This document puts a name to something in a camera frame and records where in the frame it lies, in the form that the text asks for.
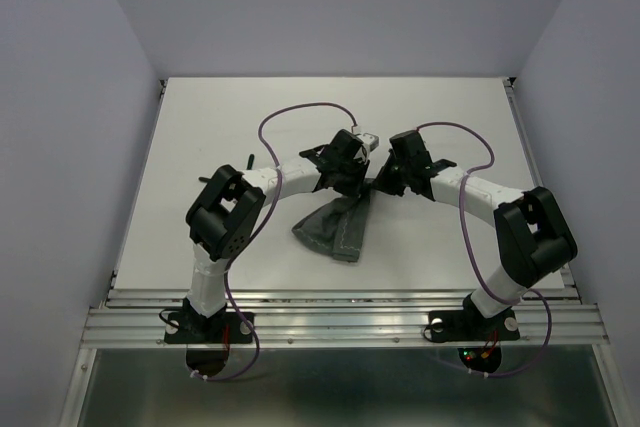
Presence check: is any grey cloth napkin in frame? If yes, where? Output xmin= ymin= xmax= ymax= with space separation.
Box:
xmin=291 ymin=179 xmax=375 ymax=263

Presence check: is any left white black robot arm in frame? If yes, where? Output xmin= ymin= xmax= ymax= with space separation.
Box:
xmin=178 ymin=135 xmax=376 ymax=343

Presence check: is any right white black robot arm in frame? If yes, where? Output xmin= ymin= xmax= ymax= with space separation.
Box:
xmin=373 ymin=153 xmax=577 ymax=343

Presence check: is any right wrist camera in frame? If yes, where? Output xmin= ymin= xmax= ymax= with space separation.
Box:
xmin=389 ymin=130 xmax=432 ymax=167

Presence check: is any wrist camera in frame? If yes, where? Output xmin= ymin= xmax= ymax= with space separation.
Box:
xmin=389 ymin=130 xmax=432 ymax=167
xmin=326 ymin=129 xmax=380 ymax=163

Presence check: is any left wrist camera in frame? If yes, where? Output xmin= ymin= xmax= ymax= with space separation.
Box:
xmin=326 ymin=129 xmax=380 ymax=163

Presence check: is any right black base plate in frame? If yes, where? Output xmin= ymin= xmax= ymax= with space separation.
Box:
xmin=422 ymin=309 xmax=520 ymax=344

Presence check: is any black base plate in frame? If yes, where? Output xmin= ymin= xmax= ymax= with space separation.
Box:
xmin=161 ymin=311 xmax=254 ymax=345
xmin=422 ymin=309 xmax=520 ymax=344

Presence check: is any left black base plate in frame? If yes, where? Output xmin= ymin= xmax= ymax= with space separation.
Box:
xmin=161 ymin=311 xmax=254 ymax=345

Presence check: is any aluminium frame rail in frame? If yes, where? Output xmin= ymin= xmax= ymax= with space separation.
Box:
xmin=81 ymin=288 xmax=609 ymax=349

